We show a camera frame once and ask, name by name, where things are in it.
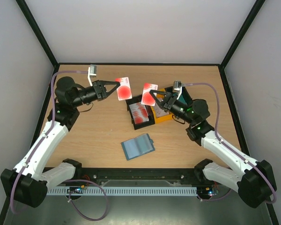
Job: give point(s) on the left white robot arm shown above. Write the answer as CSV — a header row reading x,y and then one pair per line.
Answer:
x,y
27,182

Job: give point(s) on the blue card holder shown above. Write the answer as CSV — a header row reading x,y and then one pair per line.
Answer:
x,y
138,146

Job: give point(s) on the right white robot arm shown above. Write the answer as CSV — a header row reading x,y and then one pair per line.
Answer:
x,y
253,180

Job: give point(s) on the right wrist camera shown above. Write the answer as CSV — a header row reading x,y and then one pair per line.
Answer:
x,y
177,88

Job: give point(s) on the black bin with red cards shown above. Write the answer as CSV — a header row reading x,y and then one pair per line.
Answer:
x,y
151,121

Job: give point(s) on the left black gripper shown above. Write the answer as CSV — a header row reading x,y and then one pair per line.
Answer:
x,y
100,85

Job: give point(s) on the white vip card stack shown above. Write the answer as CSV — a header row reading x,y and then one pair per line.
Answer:
x,y
159,112

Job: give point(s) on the black enclosure frame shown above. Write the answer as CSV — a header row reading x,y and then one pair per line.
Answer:
x,y
240,35

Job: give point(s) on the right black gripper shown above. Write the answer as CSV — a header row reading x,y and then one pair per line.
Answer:
x,y
168,101

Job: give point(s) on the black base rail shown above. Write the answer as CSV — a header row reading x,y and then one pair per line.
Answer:
x,y
184,176

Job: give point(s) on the yellow bin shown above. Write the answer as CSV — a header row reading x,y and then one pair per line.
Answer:
x,y
161,119

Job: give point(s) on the black bin with teal cards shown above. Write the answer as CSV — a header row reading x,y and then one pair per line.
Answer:
x,y
184,91

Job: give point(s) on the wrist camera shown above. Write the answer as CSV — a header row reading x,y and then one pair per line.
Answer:
x,y
91,73
177,88

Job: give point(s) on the red patterned card stack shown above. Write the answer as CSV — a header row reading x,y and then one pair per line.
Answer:
x,y
139,113

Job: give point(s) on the light blue slotted cable duct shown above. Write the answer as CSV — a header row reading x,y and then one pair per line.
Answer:
x,y
125,191

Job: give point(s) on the teal card stack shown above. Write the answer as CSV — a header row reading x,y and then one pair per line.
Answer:
x,y
184,99

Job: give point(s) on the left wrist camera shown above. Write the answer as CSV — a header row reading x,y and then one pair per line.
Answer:
x,y
91,73

